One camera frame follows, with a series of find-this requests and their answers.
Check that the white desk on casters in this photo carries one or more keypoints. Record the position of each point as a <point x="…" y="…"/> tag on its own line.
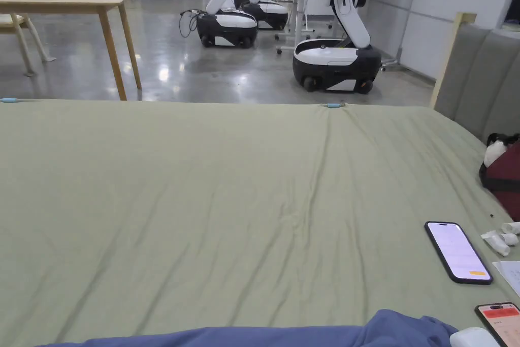
<point x="298" y="5"/>

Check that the smartphone with red screen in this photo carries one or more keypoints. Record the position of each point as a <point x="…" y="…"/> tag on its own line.
<point x="501" y="320"/>

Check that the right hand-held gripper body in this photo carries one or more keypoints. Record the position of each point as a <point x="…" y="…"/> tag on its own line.
<point x="471" y="338"/>

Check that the white paper sheet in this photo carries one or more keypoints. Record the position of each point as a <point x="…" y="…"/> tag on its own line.
<point x="508" y="276"/>

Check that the dark red bag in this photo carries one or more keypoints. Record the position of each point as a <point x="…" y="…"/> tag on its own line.
<point x="503" y="178"/>

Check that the blue sheet clip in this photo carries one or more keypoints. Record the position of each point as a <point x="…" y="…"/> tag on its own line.
<point x="9" y="100"/>
<point x="334" y="106"/>

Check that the blue garment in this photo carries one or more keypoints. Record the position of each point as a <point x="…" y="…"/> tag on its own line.
<point x="284" y="335"/>

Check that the grey padded headboard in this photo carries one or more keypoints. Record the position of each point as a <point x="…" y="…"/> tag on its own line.
<point x="479" y="83"/>

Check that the bed with pale green sheet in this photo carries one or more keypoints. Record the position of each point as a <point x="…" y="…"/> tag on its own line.
<point x="211" y="209"/>

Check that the smartphone with white screen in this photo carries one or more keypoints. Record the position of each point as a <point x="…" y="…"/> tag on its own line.
<point x="457" y="251"/>

